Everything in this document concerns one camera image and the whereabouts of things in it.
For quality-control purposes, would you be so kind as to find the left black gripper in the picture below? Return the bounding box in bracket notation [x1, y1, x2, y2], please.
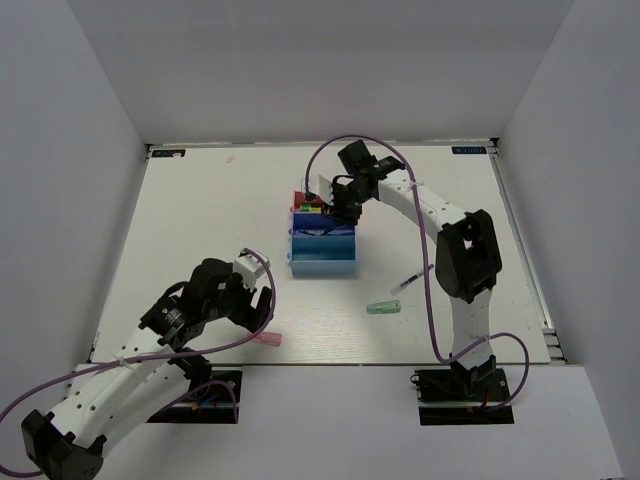
[205, 268, 274, 332]

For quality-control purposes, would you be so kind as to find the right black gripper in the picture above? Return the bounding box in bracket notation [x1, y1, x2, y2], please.
[321, 182, 372, 228]

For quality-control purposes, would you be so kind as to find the blue pen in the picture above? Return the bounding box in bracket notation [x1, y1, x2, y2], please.
[296, 229, 326, 236]

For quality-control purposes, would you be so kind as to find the green patterned pen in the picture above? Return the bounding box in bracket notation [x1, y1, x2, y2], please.
[320, 225, 355, 236]

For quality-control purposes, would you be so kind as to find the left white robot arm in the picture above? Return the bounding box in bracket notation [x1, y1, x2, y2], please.
[21, 249, 275, 479]

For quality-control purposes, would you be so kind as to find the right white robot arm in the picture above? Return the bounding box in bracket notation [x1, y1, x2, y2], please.
[310, 140, 502, 399]

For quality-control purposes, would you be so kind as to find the dark blue container bin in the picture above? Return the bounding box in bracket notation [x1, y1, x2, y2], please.
[289, 213, 343, 236]

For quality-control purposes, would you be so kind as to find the red container bin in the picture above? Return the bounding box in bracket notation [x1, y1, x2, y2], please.
[290, 191, 323, 213]

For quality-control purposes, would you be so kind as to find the light blue container bin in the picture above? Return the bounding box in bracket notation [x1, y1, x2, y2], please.
[288, 234, 357, 277]

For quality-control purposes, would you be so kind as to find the purple pen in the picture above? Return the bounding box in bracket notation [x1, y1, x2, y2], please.
[390, 271, 424, 296]

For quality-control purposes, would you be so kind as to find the right blue table label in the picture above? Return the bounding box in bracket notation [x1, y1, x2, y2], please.
[451, 145, 487, 155]

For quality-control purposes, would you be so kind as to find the blue table label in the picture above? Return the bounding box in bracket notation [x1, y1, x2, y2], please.
[451, 145, 487, 155]
[151, 149, 186, 158]

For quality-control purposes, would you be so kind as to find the left blue table label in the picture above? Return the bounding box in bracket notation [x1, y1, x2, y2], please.
[151, 149, 186, 158]

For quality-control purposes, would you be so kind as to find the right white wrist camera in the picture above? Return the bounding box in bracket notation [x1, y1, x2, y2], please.
[301, 174, 334, 205]

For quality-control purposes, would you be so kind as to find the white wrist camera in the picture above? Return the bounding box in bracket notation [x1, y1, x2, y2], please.
[232, 249, 271, 291]
[301, 174, 334, 205]

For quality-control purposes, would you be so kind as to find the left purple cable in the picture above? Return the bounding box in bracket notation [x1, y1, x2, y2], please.
[0, 247, 276, 475]

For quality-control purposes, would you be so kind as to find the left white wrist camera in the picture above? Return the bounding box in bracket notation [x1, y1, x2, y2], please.
[232, 249, 271, 291]

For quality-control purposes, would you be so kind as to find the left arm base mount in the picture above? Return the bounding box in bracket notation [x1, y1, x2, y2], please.
[147, 368, 243, 425]

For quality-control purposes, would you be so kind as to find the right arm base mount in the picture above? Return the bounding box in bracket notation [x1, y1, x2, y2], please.
[410, 369, 515, 426]

